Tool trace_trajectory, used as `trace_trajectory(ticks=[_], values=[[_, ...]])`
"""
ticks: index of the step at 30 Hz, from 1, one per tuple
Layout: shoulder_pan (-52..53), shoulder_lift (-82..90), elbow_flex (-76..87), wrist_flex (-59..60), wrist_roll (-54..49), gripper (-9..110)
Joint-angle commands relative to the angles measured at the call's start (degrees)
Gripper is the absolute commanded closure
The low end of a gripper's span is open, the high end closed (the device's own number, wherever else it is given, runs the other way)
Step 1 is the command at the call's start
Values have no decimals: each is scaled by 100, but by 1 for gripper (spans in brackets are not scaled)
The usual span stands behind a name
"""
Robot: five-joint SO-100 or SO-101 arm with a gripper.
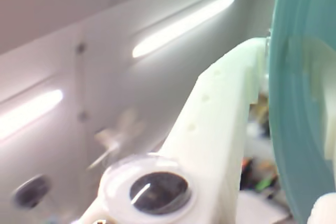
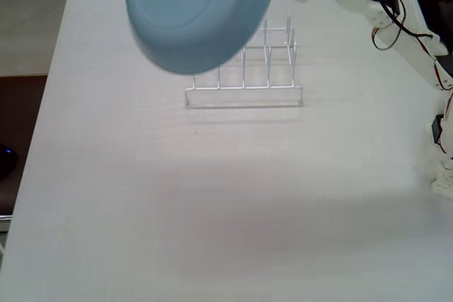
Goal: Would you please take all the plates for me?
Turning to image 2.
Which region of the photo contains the blue plate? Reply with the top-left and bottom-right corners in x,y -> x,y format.
125,0 -> 277,76

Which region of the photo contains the brown wooden desk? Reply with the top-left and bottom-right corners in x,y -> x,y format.
0,74 -> 49,216

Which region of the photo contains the black computer mouse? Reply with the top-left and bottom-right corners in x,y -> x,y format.
0,144 -> 19,179

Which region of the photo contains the red servo wire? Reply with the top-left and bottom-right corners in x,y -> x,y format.
370,24 -> 401,51

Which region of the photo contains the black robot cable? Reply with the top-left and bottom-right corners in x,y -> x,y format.
360,0 -> 435,40

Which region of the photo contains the white wire dish rack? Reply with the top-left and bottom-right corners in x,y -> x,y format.
184,11 -> 304,108

